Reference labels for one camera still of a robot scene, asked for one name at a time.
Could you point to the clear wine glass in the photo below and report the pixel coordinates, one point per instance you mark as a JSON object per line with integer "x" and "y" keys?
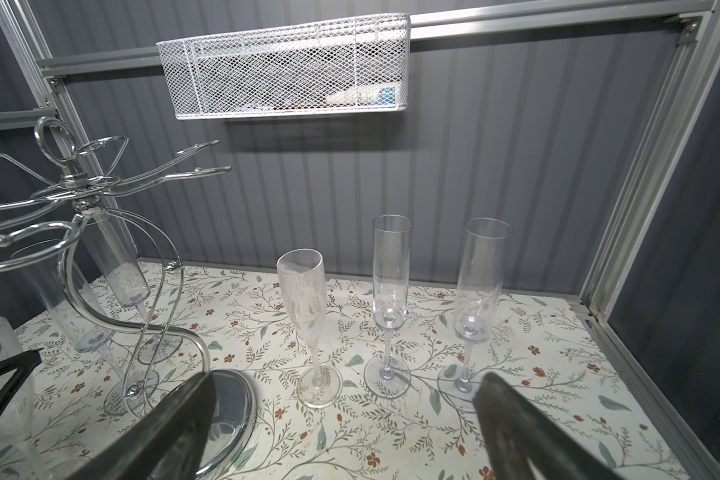
{"x": 126, "y": 280}
{"x": 304, "y": 293}
{"x": 387, "y": 376}
{"x": 37, "y": 468}
{"x": 480, "y": 279}
{"x": 85, "y": 336}

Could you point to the aluminium frame profile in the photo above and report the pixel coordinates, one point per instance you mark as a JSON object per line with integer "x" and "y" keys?
{"x": 598, "y": 141}

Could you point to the white wire mesh basket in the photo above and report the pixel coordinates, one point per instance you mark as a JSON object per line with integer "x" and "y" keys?
{"x": 210, "y": 76}

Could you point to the items in white basket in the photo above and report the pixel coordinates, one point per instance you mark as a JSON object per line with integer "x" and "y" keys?
{"x": 375, "y": 95}

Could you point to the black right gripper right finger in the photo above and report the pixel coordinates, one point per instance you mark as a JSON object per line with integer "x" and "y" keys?
{"x": 520, "y": 440}

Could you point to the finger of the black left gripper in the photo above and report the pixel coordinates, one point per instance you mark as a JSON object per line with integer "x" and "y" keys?
{"x": 17, "y": 391}

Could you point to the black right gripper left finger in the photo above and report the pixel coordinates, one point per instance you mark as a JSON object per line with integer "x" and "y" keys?
{"x": 167, "y": 443}

